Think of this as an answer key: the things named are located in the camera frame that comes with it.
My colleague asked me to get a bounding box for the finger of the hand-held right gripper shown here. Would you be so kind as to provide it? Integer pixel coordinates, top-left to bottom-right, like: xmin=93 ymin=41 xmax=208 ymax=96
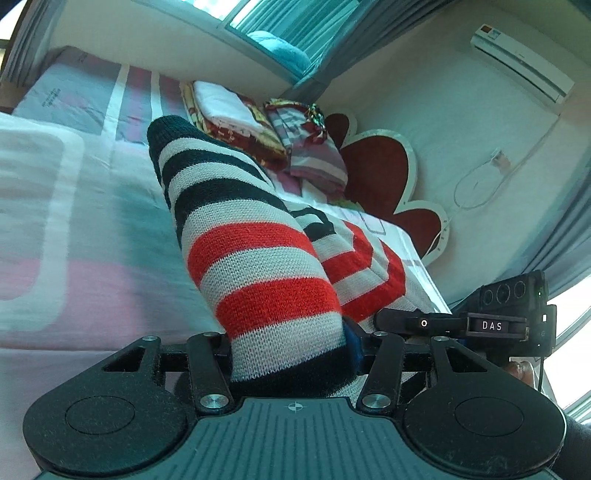
xmin=374 ymin=308 xmax=469 ymax=336

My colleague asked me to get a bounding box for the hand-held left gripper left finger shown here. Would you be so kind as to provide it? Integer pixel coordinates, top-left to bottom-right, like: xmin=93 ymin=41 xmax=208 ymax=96
xmin=100 ymin=332 xmax=236 ymax=412

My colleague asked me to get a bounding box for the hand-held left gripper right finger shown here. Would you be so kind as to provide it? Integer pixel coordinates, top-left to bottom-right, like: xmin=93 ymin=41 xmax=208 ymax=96
xmin=344 ymin=323 xmax=490 ymax=409

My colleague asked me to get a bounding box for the red black striped knit sweater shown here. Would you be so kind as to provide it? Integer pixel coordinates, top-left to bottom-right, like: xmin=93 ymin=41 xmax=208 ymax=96
xmin=147 ymin=115 xmax=455 ymax=400

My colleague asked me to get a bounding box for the person's right hand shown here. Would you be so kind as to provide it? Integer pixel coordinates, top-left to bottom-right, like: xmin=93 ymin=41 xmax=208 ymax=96
xmin=505 ymin=361 xmax=537 ymax=384

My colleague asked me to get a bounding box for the glass window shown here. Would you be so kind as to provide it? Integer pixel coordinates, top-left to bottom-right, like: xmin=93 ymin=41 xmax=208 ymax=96
xmin=185 ymin=0 xmax=324 ymax=79
xmin=547 ymin=288 xmax=591 ymax=409

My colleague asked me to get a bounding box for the red lobed headboard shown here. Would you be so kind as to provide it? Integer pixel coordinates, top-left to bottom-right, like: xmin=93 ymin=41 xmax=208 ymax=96
xmin=323 ymin=110 xmax=450 ymax=267

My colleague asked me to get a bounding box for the grey maroon striped pillow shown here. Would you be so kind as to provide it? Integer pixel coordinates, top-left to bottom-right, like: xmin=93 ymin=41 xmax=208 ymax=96
xmin=281 ymin=134 xmax=348 ymax=195

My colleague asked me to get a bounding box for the white pink patterned bed sheet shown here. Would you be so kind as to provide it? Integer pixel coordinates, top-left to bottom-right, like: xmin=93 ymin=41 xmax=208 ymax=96
xmin=0 ymin=111 xmax=455 ymax=480

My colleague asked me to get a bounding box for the red yellow floral folded blanket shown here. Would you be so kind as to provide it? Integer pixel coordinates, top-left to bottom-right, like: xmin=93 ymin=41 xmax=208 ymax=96
xmin=181 ymin=82 xmax=289 ymax=169

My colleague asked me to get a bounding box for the white air conditioner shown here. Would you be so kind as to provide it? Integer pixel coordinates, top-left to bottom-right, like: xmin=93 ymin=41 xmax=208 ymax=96
xmin=470 ymin=22 xmax=575 ymax=104

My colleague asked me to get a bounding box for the white folded blanket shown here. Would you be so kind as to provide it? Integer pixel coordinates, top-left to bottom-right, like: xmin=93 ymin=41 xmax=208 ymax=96
xmin=193 ymin=80 xmax=262 ymax=134

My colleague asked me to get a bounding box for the grey curtain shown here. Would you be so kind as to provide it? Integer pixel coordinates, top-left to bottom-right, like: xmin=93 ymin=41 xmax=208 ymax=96
xmin=295 ymin=0 xmax=455 ymax=93
xmin=0 ymin=0 xmax=63 ymax=86

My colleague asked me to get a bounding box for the grey striped bed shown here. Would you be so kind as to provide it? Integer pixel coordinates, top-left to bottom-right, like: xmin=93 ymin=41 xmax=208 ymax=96
xmin=11 ymin=46 xmax=333 ymax=208

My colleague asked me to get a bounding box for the teal cushion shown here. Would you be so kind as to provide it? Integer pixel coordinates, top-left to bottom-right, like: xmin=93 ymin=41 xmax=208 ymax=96
xmin=247 ymin=30 xmax=311 ymax=77

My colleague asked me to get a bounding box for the teal curtain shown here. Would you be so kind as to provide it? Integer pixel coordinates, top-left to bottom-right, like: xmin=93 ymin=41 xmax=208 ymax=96
xmin=259 ymin=0 xmax=370 ymax=70

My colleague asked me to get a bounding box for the white power cable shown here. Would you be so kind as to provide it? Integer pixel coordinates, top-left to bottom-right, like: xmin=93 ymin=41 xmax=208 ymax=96
xmin=452 ymin=115 xmax=561 ymax=211

